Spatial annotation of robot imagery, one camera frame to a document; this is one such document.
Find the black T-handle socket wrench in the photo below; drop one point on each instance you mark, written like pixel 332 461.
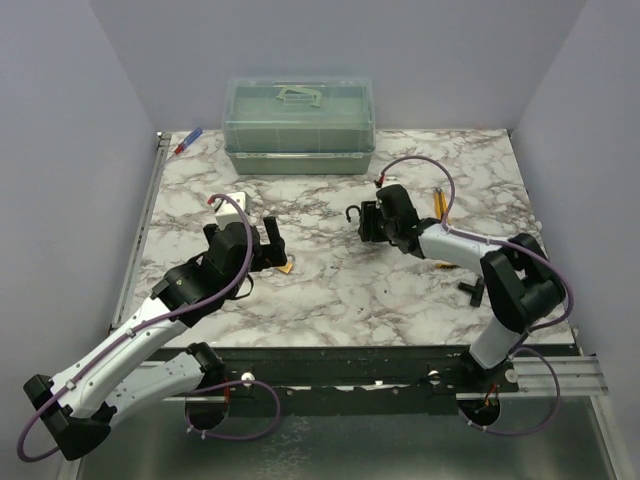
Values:
pixel 475 291

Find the yellow utility knife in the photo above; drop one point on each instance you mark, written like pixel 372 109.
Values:
pixel 440 203

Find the red blue screwdriver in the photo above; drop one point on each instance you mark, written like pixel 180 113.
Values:
pixel 188 140

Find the small brass padlock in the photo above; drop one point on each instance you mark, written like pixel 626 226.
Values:
pixel 286 268

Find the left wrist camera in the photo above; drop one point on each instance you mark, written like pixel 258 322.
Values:
pixel 225 213

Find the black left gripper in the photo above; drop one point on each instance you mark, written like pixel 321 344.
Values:
pixel 272 254

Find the green transparent toolbox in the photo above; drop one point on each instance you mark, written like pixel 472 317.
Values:
pixel 308 126

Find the aluminium frame rail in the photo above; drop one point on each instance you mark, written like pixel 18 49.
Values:
pixel 126 292

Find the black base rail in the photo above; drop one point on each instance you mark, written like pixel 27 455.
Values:
pixel 346 381

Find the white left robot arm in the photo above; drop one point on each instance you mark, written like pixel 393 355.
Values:
pixel 80 405

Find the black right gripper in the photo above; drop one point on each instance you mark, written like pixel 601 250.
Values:
pixel 378 236

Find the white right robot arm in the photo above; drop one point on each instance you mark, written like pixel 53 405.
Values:
pixel 518 278

